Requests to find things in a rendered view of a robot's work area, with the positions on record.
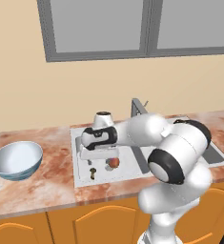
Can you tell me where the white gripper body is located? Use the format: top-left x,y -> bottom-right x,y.
79,143 -> 120,162

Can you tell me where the pale grey sink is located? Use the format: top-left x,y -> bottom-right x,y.
69,115 -> 224,189

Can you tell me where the grey sink faucet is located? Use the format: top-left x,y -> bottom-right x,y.
130,97 -> 150,119

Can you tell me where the blue bowl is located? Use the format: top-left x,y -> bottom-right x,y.
0,140 -> 44,182

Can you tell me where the red onion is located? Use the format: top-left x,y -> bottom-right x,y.
109,157 -> 121,169

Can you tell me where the grey framed window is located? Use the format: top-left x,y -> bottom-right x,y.
36,0 -> 224,63

